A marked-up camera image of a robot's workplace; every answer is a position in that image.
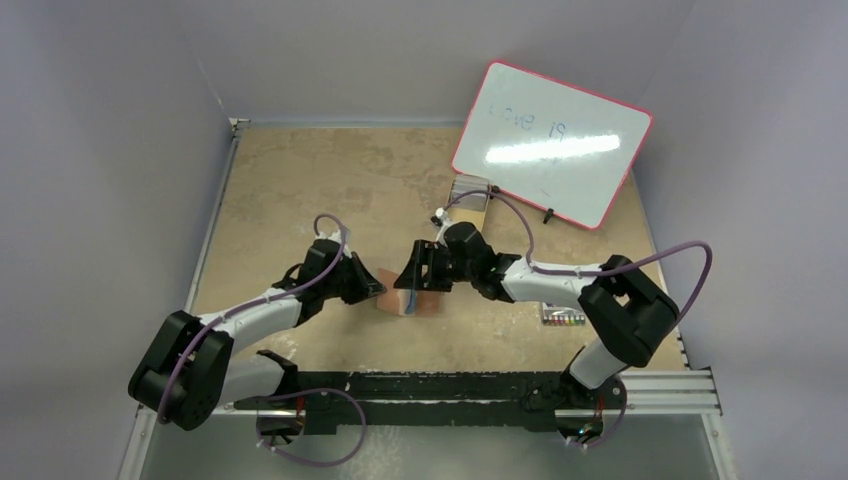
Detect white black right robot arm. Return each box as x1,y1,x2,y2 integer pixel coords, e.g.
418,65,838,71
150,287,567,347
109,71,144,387
393,222,680,407

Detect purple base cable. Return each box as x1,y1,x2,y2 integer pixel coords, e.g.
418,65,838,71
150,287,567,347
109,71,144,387
564,377,631,452
255,388,370,469

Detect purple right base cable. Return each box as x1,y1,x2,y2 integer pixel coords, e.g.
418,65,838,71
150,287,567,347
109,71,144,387
564,377,631,452

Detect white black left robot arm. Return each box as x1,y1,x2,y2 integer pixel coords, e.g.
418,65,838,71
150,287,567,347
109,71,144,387
127,238,386,431

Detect marker pen pack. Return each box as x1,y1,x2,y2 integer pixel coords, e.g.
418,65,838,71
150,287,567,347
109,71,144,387
540,302,587,326

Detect aluminium table frame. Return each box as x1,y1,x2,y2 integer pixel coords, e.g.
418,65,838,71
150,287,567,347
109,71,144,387
128,121,721,454

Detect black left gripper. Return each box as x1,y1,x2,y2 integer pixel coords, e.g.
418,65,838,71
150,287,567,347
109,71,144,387
321,252,385,306

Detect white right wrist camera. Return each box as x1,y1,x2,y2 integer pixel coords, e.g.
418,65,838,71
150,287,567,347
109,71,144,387
430,207,453,228

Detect pink framed whiteboard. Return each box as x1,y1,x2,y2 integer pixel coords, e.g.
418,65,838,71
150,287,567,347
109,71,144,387
451,61,653,230

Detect pink leather card holder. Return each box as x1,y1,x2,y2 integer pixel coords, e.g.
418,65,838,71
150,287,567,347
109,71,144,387
376,268,443,317

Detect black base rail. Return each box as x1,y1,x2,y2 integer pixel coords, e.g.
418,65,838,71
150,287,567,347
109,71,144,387
235,371,627,435

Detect beige oval tray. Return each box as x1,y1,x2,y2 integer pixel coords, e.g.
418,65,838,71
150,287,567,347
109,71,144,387
435,190,492,243

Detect stack of credit cards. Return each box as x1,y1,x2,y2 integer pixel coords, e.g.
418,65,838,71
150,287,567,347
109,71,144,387
449,174,490,212

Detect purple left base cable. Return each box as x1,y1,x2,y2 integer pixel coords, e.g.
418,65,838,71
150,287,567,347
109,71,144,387
255,388,370,469

